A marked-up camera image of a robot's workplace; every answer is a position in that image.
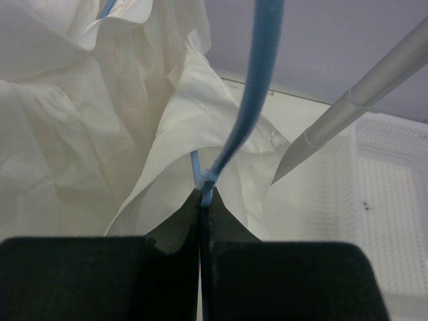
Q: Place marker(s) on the white clothes rack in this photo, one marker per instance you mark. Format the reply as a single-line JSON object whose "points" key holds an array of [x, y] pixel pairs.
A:
{"points": [[405, 59]]}

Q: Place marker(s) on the blue wire hanger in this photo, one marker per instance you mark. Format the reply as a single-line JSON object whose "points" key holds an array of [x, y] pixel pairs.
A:
{"points": [[254, 83]]}

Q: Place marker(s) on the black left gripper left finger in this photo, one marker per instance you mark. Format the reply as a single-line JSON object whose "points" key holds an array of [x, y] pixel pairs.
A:
{"points": [[149, 277]]}

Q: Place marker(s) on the white skirt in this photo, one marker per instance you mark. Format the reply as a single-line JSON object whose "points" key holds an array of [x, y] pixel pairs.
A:
{"points": [[100, 112]]}

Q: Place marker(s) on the white plastic basket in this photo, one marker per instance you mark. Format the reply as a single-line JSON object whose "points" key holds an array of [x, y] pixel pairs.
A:
{"points": [[367, 186]]}

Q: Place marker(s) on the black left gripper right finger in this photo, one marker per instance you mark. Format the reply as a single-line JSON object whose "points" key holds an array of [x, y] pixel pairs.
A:
{"points": [[245, 278]]}

